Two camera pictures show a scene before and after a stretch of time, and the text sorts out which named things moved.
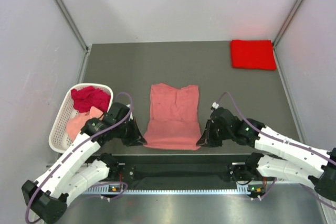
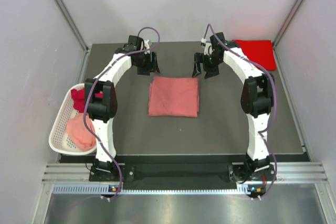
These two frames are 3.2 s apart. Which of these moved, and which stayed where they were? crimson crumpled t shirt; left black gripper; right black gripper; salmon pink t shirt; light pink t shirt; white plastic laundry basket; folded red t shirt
Moved: right black gripper; left black gripper; salmon pink t shirt
Stayed: crimson crumpled t shirt; light pink t shirt; white plastic laundry basket; folded red t shirt
